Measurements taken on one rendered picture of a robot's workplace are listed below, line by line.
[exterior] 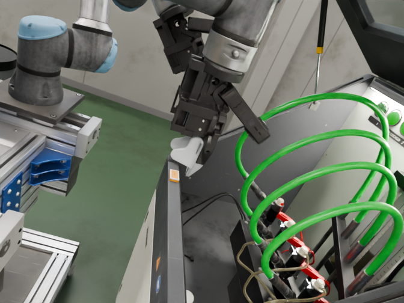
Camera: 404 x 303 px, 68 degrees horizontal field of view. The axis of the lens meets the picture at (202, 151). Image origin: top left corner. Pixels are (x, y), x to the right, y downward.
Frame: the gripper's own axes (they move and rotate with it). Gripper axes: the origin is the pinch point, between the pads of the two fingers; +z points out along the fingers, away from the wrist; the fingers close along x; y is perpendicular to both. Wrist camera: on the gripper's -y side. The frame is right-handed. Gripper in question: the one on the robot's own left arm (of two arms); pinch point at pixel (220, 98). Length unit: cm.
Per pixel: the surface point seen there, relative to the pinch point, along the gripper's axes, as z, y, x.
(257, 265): 41.2, 6.6, 2.4
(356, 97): 10.7, -26.9, 1.0
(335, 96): 8.6, -22.7, 1.7
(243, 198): 21.3, 3.3, 6.3
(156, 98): 0, 70, -285
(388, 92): 19, -45, -22
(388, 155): 23.7, -28.2, 5.3
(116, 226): 62, 94, -108
